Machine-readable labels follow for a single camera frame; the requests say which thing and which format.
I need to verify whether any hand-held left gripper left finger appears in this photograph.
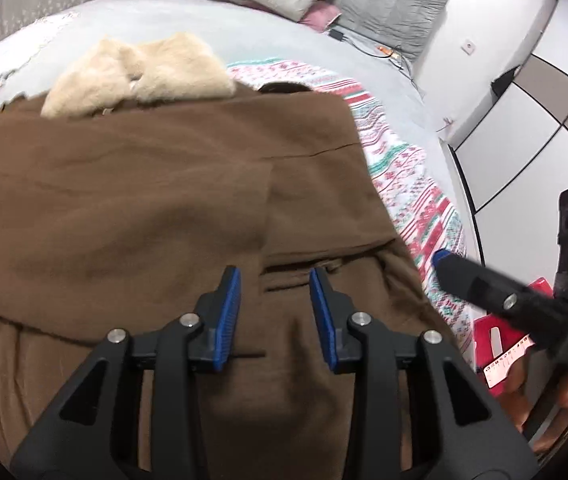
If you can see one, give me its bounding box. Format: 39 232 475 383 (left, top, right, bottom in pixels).
10 265 242 480

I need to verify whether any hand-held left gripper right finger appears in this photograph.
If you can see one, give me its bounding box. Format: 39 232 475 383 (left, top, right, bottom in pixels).
309 266 541 480

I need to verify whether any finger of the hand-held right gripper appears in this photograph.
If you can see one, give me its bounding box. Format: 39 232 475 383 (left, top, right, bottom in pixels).
432 249 568 357

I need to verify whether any brown coat with fur collar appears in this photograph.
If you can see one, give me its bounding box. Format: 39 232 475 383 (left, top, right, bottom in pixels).
0 31 477 480

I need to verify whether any red box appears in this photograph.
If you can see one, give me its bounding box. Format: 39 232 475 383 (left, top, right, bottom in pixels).
473 277 556 397

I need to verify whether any white paper label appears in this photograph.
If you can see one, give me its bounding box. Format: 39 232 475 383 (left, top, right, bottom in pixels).
484 335 536 389

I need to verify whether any white and beige wardrobe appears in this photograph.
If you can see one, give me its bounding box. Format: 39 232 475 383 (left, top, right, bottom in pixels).
446 0 568 288

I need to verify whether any red green patterned blanket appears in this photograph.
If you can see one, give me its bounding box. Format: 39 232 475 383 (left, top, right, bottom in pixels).
225 58 476 367

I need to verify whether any bed with grey sheet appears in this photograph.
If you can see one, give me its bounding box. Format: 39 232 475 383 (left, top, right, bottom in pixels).
0 0 475 261

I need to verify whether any pink pillow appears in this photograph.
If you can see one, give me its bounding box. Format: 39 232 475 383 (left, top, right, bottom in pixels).
298 1 342 32

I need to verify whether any grey quilted headboard cushion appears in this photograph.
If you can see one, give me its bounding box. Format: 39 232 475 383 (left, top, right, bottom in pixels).
309 0 451 61

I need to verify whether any white lace cloth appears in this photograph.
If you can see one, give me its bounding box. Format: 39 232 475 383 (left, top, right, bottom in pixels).
0 12 82 108

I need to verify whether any black charger with cable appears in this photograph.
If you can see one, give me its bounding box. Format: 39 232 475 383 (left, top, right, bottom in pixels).
349 40 407 68

